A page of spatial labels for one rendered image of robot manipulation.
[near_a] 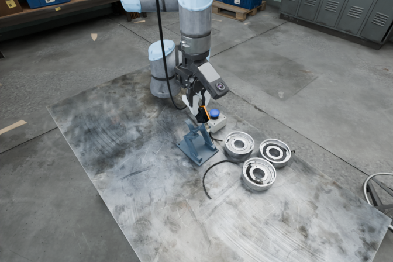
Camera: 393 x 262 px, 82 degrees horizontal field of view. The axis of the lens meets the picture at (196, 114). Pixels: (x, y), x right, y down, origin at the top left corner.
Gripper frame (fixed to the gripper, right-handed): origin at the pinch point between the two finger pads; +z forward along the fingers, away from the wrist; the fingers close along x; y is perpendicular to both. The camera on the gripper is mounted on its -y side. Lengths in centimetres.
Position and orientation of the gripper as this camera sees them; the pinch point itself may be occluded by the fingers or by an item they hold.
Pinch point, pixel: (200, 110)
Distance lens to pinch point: 70.5
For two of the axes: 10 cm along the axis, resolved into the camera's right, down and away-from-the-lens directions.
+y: -6.8, -5.0, 5.4
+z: 0.0, 7.3, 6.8
